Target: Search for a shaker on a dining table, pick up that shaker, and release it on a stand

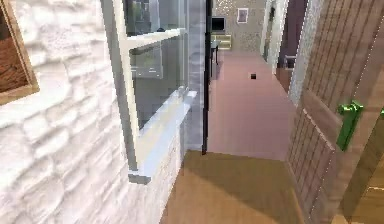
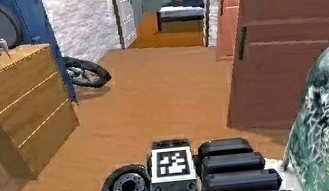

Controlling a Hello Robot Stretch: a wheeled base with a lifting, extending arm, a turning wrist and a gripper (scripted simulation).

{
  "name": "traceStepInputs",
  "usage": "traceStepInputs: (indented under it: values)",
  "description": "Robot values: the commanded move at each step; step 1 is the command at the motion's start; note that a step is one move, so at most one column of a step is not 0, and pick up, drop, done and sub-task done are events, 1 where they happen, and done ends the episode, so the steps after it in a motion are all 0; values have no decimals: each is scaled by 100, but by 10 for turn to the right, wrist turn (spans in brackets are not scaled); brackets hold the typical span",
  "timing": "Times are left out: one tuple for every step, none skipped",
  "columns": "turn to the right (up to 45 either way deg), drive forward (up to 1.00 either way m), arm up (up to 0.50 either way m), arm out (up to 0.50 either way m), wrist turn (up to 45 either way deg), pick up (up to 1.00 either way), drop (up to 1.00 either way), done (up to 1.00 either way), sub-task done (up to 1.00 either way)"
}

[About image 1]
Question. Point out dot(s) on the white framed wall picture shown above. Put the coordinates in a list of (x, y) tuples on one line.
[(242, 15)]

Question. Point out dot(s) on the white framed window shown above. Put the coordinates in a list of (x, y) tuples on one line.
[(156, 83)]

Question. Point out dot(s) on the brown wooden room door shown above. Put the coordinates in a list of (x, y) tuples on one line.
[(326, 100)]

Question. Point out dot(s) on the dark table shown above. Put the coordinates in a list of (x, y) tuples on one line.
[(214, 50)]

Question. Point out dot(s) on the black television set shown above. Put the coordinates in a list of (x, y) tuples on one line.
[(218, 24)]

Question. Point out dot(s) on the small black cube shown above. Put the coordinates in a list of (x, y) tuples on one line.
[(253, 76)]

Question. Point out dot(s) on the pale yellow tv stand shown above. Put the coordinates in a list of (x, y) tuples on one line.
[(223, 41)]

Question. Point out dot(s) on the wooden framed picture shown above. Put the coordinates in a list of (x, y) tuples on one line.
[(11, 63)]

